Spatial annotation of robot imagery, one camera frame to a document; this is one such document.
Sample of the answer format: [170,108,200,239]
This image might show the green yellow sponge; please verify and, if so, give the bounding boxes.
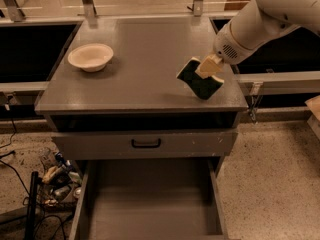
[176,57,224,100]

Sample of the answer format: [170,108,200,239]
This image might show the wire basket of clutter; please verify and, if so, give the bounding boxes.
[37,148,82,212]

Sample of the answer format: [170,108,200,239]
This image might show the grey top drawer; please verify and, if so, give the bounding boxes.
[52,129,238,160]

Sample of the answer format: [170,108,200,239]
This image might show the grey cabinet with counter top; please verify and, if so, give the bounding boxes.
[36,16,247,134]

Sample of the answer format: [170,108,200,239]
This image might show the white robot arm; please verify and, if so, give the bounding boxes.
[196,0,320,79]

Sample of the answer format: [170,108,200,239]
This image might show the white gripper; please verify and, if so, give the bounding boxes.
[195,23,255,79]

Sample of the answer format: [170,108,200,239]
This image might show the grey open middle drawer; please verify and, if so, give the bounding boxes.
[69,158,239,240]

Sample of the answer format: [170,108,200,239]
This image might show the white bowl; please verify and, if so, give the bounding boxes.
[68,43,114,72]

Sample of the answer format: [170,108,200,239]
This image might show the black drawer handle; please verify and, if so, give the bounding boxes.
[131,138,162,149]

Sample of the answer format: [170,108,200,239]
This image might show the black stand post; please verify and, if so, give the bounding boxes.
[24,171,38,240]

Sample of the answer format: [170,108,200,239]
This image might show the metal rail frame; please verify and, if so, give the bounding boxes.
[0,0,320,97]

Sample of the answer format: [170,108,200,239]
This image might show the black floor cable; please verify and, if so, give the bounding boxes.
[0,97,68,240]

